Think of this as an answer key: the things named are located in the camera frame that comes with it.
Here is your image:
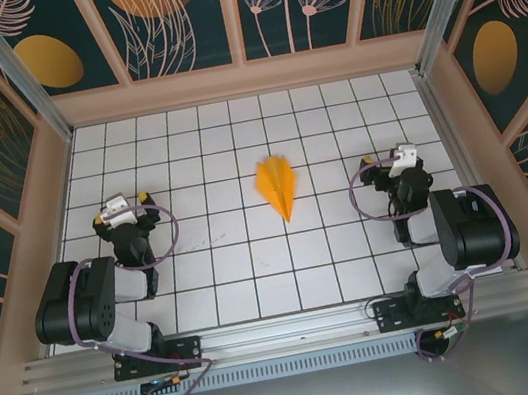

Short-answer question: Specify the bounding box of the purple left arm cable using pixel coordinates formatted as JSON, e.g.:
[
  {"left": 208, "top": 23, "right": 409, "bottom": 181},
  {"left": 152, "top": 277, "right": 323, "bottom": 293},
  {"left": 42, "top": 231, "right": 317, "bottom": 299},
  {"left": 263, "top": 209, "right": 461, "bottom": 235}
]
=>
[{"left": 52, "top": 197, "right": 221, "bottom": 395}]

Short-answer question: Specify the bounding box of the yellow paper sheet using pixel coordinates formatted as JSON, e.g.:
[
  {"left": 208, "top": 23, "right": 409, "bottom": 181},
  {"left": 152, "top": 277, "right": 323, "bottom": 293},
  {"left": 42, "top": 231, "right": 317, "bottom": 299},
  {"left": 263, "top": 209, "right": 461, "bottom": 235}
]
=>
[{"left": 250, "top": 151, "right": 306, "bottom": 229}]

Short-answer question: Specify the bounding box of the slotted grey cable duct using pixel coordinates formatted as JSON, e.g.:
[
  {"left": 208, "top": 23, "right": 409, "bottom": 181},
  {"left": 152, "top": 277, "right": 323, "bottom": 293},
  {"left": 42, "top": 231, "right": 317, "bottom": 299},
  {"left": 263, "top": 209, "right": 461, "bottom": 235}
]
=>
[{"left": 44, "top": 331, "right": 426, "bottom": 395}]

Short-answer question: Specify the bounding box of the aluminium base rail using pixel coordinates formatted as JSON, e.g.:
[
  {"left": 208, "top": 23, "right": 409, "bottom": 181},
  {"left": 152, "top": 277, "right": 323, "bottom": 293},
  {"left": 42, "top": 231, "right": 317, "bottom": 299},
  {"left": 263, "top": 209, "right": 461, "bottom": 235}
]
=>
[{"left": 13, "top": 268, "right": 528, "bottom": 395}]

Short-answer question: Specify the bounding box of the aluminium side rail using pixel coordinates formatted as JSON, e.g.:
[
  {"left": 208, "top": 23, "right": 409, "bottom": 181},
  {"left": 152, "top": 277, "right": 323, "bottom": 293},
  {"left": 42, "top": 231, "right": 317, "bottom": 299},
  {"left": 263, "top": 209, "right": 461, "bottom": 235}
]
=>
[{"left": 413, "top": 60, "right": 528, "bottom": 285}]

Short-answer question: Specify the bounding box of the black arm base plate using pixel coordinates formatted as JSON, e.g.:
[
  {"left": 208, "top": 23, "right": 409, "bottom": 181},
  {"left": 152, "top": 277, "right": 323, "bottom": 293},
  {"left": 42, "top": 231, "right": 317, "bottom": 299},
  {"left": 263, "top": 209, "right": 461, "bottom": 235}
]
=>
[
  {"left": 371, "top": 286, "right": 468, "bottom": 337},
  {"left": 110, "top": 333, "right": 207, "bottom": 383}
]

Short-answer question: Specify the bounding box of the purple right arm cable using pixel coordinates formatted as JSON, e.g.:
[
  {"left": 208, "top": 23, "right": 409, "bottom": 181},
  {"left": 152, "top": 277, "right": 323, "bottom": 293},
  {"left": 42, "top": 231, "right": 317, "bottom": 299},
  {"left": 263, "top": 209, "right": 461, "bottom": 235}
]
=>
[{"left": 343, "top": 140, "right": 528, "bottom": 372}]

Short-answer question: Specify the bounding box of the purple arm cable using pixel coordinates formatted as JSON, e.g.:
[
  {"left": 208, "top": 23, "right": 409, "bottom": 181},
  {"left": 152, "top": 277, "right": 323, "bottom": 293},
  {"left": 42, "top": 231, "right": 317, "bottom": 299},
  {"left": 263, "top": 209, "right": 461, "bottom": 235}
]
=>
[
  {"left": 343, "top": 140, "right": 528, "bottom": 372},
  {"left": 52, "top": 197, "right": 221, "bottom": 395}
]

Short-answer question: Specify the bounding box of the controller board with yellow connector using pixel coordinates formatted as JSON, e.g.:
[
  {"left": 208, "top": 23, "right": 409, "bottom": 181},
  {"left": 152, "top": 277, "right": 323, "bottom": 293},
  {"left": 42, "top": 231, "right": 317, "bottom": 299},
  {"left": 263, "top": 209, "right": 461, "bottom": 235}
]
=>
[
  {"left": 430, "top": 319, "right": 474, "bottom": 348},
  {"left": 138, "top": 369, "right": 195, "bottom": 395}
]

